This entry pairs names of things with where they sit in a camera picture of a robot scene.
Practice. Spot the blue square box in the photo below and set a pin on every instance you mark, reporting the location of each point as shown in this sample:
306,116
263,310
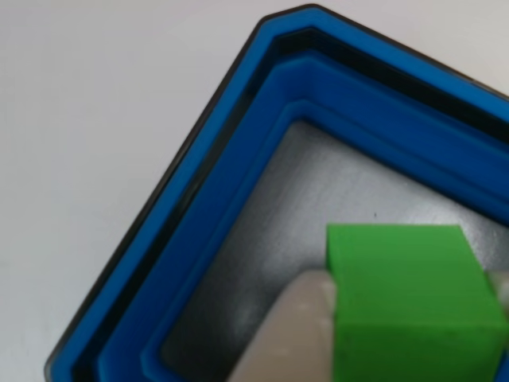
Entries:
278,87

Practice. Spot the green cube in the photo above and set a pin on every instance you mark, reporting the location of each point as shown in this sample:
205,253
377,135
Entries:
409,310

